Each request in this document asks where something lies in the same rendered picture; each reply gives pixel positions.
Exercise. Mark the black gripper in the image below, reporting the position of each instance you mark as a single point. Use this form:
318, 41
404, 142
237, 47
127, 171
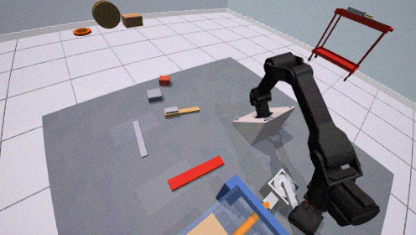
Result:
307, 217

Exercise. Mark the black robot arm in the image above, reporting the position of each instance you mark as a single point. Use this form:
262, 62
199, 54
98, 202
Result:
329, 147

